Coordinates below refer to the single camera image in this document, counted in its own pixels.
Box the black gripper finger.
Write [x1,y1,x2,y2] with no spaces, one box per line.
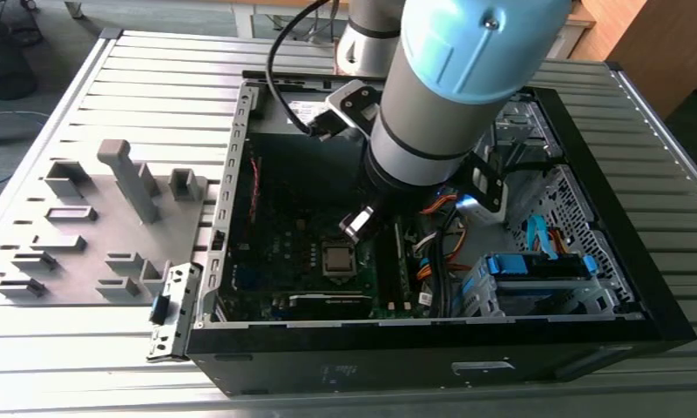
[338,206,380,244]

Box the CPU with silver top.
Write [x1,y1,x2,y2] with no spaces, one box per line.
[326,246,352,271]

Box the metal socket cover frame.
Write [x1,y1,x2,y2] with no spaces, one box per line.
[320,238,357,279]

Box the black RAM slot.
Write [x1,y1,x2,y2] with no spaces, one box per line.
[374,241,393,313]
[389,221,414,313]

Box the green motherboard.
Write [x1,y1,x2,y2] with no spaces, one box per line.
[217,143,437,321]

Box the black graphics card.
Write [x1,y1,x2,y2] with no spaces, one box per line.
[270,290,376,321]

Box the hard disk in blue carrier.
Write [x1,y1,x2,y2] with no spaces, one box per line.
[481,253,602,315]

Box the grey power supply unit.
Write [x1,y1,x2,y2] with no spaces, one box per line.
[246,91,385,175]

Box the grey metal drive cage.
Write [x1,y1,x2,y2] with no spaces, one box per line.
[473,89,562,206]

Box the black open PC case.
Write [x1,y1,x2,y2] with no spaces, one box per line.
[184,68,697,395]

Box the grey metal disk bay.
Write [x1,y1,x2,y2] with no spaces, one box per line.
[449,251,644,321]

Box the grey parts rack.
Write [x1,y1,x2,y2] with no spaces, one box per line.
[0,138,221,309]

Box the wooden cabinet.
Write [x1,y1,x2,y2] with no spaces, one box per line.
[568,0,697,123]

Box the black mesh trash bin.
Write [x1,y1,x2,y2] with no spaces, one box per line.
[0,0,42,102]

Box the orange wire bundle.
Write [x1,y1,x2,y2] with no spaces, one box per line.
[414,194,473,280]

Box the red black twisted wire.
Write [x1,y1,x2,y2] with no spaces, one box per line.
[241,154,264,245]

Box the black camera cable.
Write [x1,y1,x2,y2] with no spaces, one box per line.
[265,0,349,143]

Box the blue flat data wire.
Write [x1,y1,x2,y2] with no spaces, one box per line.
[524,214,554,263]

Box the orange disk power wire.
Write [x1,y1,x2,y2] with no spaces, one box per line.
[548,228,569,260]

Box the metal slot retainer bracket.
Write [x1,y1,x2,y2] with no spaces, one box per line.
[145,260,204,361]

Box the blue black bracket clip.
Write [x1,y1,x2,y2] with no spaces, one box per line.
[149,293,175,324]

